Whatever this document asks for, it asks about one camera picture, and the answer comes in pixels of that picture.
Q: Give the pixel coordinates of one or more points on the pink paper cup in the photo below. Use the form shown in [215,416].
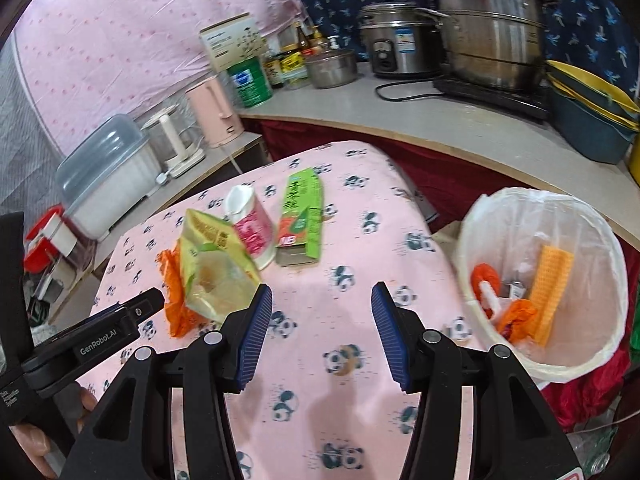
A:
[255,232]

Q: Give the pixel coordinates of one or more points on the red cloth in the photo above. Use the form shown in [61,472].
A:
[450,170]

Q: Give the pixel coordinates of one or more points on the orange plastic bag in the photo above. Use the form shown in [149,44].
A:
[175,310]
[522,316]

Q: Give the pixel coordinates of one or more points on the dark blue plastic basin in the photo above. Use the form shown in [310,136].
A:
[585,132]

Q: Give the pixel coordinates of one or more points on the person's left hand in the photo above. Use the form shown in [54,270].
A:
[30,445]

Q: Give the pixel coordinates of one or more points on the bin with white liner bag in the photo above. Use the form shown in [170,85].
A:
[590,240]

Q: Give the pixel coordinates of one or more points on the yellow plastic basin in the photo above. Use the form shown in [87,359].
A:
[590,80]

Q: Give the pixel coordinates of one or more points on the white glass kettle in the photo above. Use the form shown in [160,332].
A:
[167,135]

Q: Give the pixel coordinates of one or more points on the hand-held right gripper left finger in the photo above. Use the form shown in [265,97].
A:
[255,335]

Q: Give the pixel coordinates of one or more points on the clear lidded plastic container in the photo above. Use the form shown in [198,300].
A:
[110,175]

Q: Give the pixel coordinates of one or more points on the steel rice cooker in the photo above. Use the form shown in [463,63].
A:
[395,42]

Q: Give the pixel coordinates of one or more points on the brown glass bottle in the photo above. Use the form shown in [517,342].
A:
[319,40]

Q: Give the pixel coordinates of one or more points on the dark sauce bottle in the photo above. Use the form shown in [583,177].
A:
[273,69]

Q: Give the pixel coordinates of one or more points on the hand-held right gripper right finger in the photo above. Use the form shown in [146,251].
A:
[390,340]

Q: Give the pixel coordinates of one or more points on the clear plastic bottle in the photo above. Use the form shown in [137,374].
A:
[592,452]

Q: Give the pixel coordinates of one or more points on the black induction cooker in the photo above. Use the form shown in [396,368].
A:
[500,97]

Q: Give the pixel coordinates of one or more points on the yellow electric pot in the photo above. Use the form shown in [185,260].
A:
[635,160]

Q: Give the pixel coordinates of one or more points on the pink dotted bedding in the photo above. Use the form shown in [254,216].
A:
[125,35]

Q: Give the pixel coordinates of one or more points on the navy printed cloth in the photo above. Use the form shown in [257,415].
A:
[575,20]

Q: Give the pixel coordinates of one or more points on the small steel pot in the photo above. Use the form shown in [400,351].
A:
[330,70]

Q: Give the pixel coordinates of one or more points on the red and white box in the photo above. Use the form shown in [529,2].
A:
[47,237]

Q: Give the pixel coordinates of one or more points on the green carton box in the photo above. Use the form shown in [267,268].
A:
[300,210]

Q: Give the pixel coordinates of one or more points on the yellow label jar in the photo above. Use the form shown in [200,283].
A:
[292,62]

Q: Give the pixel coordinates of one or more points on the red label bottle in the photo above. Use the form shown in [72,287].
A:
[302,37]

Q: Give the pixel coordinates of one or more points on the beige carton box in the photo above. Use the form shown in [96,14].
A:
[232,40]

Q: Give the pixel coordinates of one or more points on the clear glass jar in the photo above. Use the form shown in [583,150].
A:
[296,81]

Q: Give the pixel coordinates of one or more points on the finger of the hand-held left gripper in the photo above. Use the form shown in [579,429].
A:
[147,301]

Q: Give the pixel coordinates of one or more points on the green tin can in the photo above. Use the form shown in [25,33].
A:
[250,85]

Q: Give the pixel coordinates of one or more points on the pink electric kettle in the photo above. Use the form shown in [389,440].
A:
[212,110]

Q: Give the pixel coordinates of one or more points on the large steel steamer pot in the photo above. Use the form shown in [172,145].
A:
[490,40]

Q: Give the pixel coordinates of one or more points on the pink panda print tablecloth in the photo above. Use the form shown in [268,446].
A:
[325,260]

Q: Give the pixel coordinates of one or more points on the white pump bottle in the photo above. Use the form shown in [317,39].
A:
[334,43]

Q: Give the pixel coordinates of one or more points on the yellow-green snack bag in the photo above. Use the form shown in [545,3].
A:
[215,270]

